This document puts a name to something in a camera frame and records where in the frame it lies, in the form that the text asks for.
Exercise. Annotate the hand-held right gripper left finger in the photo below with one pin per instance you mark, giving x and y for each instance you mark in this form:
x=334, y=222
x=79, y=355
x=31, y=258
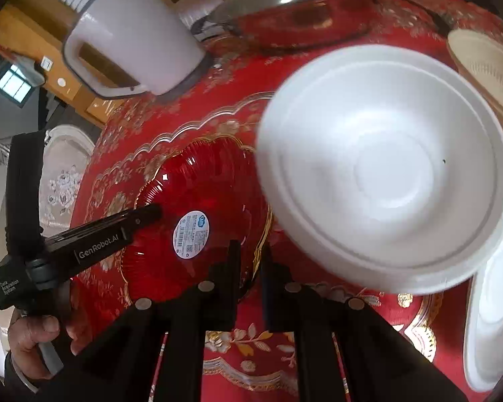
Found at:
x=234, y=272

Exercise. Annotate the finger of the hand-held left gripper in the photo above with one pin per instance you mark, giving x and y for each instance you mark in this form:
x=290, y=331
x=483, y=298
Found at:
x=142, y=215

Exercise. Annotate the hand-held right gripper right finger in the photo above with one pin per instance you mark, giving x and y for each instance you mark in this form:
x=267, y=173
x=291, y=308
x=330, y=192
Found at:
x=268, y=278

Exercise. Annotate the red glass plate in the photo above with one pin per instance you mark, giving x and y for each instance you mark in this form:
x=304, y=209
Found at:
x=211, y=184

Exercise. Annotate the white foam bowl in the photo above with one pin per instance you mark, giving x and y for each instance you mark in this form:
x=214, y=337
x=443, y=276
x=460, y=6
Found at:
x=385, y=167
x=494, y=301

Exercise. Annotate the beige ribbed bowl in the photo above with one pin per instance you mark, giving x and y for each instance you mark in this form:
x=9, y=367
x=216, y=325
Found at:
x=490, y=63

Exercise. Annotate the person's left hand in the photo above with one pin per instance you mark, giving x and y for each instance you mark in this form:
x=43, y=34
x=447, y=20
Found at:
x=29, y=343

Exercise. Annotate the white carved floral chair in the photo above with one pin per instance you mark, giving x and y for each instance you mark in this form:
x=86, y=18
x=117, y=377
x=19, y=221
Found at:
x=65, y=171

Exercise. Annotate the window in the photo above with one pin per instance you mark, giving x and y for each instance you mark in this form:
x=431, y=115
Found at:
x=13, y=83

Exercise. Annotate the red floral tablecloth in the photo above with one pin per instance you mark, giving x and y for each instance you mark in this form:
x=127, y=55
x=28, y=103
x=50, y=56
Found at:
x=239, y=92

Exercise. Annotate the white electric kettle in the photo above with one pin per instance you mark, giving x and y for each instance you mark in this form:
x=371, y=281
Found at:
x=130, y=29

